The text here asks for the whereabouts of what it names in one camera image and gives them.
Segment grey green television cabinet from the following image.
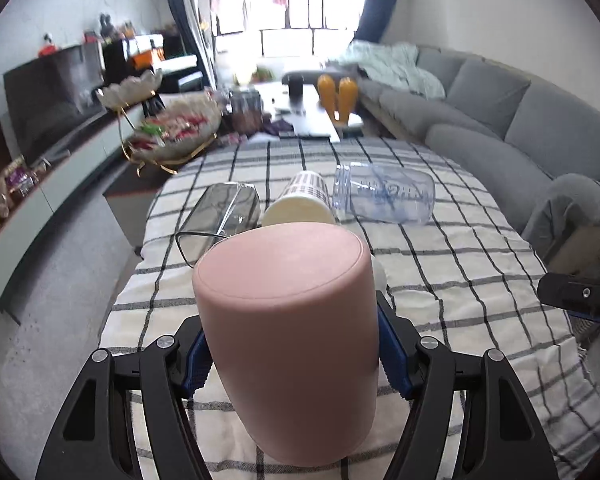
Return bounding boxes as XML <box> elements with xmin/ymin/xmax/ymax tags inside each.
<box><xmin>0</xmin><ymin>105</ymin><xmax>148</xmax><ymax>313</ymax></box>

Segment grey round pouf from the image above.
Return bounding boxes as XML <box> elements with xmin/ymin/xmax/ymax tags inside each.
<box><xmin>522</xmin><ymin>173</ymin><xmax>600</xmax><ymax>267</ymax></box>

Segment clear blue-print plastic bottle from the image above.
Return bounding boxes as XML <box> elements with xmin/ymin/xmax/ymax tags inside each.
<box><xmin>332</xmin><ymin>162</ymin><xmax>437</xmax><ymax>225</ymax></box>

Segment tiered snack tray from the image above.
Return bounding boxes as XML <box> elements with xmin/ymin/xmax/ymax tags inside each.
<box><xmin>96</xmin><ymin>69</ymin><xmax>223</xmax><ymax>177</ymax></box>

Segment clear glass cup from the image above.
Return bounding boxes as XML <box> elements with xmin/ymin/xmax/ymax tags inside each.
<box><xmin>175</xmin><ymin>182</ymin><xmax>261</xmax><ymax>269</ymax></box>

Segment black television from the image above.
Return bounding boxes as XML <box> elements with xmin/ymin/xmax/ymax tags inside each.
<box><xmin>2</xmin><ymin>42</ymin><xmax>107</xmax><ymax>162</ymax></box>

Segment light green blanket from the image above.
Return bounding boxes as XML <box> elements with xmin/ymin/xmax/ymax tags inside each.
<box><xmin>337</xmin><ymin>40</ymin><xmax>447</xmax><ymax>99</ymax></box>

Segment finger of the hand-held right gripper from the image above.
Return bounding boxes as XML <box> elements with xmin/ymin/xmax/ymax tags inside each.
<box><xmin>536</xmin><ymin>272</ymin><xmax>600</xmax><ymax>330</ymax></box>

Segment brown glass jar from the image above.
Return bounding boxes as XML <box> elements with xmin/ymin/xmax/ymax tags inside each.
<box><xmin>230</xmin><ymin>88</ymin><xmax>263</xmax><ymax>134</ymax></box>

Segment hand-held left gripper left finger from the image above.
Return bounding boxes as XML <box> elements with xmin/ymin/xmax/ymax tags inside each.
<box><xmin>34</xmin><ymin>314</ymin><xmax>215</xmax><ymax>480</ymax></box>

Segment pile of snack packets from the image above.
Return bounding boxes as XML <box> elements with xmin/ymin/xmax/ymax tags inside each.
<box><xmin>0</xmin><ymin>155</ymin><xmax>47</xmax><ymax>252</ymax></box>

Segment grey sofa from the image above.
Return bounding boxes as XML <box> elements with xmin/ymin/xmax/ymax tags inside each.
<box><xmin>359</xmin><ymin>44</ymin><xmax>600</xmax><ymax>198</ymax></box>

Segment blue curtain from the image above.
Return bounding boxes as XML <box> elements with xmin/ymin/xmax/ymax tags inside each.
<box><xmin>355</xmin><ymin>0</ymin><xmax>407</xmax><ymax>44</ymax></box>
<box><xmin>162</xmin><ymin>0</ymin><xmax>219</xmax><ymax>92</ymax></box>

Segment black white checked tablecloth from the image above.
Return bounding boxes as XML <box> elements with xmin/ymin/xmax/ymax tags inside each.
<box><xmin>97</xmin><ymin>137</ymin><xmax>600</xmax><ymax>480</ymax></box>

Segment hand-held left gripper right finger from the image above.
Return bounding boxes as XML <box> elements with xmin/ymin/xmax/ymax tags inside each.
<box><xmin>375</xmin><ymin>292</ymin><xmax>556</xmax><ymax>480</ymax></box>

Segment white patterned paper cup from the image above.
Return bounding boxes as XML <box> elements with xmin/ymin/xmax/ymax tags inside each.
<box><xmin>262</xmin><ymin>170</ymin><xmax>337</xmax><ymax>229</ymax></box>

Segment black cabinet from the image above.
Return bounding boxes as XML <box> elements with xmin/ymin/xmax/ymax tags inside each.
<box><xmin>102</xmin><ymin>33</ymin><xmax>203</xmax><ymax>94</ymax></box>

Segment pink cup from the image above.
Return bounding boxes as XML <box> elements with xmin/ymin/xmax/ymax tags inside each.
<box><xmin>192</xmin><ymin>221</ymin><xmax>381</xmax><ymax>465</ymax></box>

